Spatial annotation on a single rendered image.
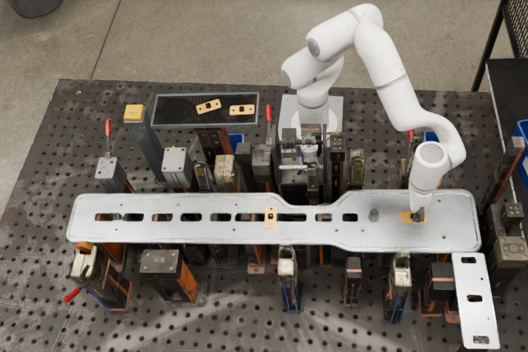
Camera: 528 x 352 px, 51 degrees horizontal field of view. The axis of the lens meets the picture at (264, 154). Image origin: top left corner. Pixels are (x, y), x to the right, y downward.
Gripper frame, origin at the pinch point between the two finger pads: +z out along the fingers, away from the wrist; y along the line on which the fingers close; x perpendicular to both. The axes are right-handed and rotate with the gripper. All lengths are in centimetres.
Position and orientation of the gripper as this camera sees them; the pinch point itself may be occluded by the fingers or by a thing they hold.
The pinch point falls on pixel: (416, 206)
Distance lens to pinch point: 180.1
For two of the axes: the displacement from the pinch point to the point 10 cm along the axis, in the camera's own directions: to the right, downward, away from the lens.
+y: -0.5, 8.5, -5.2
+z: 1.0, 5.3, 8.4
